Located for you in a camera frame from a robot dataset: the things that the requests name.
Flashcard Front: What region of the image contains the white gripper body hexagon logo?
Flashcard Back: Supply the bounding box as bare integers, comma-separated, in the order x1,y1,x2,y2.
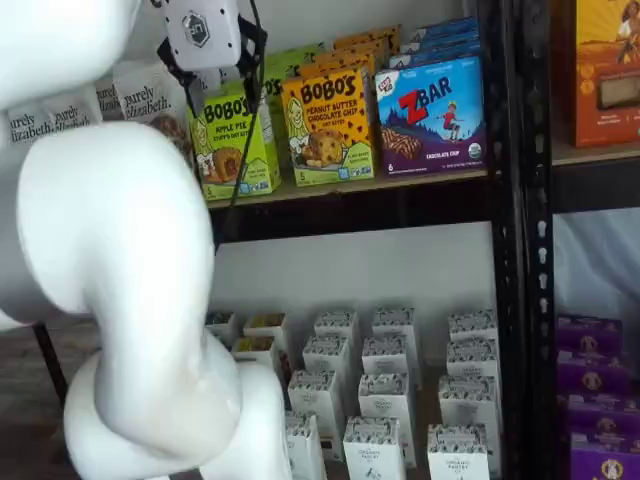
164,0,242,71

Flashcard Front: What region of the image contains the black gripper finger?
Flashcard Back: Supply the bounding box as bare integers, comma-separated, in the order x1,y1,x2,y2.
157,37,207,114
237,14,269,77

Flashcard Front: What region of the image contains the green Bobo's apple pie box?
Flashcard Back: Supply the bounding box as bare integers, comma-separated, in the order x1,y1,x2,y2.
249,67,292,171
264,42,326,77
187,92,282,201

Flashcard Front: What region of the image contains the yellow Bobo's peanut butter box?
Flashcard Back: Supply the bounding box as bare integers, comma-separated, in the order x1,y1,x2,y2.
332,24,401,54
280,67,376,187
299,52,377,81
314,39,390,66

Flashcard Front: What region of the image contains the wooden shelf board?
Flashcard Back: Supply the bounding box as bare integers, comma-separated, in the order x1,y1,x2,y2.
207,167,489,209
552,134,640,167

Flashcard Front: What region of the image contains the blue Zbar chocolate chip box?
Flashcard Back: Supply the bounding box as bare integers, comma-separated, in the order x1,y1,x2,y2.
399,29,481,54
374,54,487,176
388,42,482,69
412,17,479,44

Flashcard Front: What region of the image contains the white granola print box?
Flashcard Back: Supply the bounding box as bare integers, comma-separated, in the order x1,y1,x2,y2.
243,312,291,351
204,312,236,347
230,335,294,396

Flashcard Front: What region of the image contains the black metal shelf rack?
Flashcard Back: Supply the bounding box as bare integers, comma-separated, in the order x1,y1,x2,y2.
522,0,640,480
32,0,531,480

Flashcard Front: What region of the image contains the orange snack box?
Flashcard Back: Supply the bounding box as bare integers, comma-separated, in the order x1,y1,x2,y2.
562,0,640,149

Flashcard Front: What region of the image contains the purple snack box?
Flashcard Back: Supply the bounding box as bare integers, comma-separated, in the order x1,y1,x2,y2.
557,314,624,354
567,393,640,437
569,432,640,480
557,349,629,397

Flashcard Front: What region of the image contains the purely elizabeth granola bag red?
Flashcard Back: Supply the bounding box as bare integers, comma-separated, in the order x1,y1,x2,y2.
94,77,124,121

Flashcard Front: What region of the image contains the purely elizabeth granola bag orange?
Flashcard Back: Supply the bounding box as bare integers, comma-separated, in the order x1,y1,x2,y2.
42,94,104,132

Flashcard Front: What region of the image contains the white organic pantry carton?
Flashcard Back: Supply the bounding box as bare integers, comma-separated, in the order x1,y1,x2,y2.
438,374,501,432
284,412,329,480
445,339,501,380
447,309,499,345
361,335,415,377
427,423,491,480
288,369,346,461
358,372,417,422
343,416,407,480
302,335,354,375
313,310,360,342
372,307,419,342

